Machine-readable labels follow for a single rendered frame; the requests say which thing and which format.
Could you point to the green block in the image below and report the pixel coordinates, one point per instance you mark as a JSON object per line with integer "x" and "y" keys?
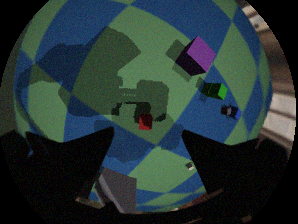
{"x": 218, "y": 91}
{"x": 206, "y": 89}

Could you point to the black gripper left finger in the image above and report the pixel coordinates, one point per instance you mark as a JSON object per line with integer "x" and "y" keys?
{"x": 78, "y": 160}

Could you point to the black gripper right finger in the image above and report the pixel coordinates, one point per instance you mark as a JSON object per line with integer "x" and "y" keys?
{"x": 214, "y": 161}

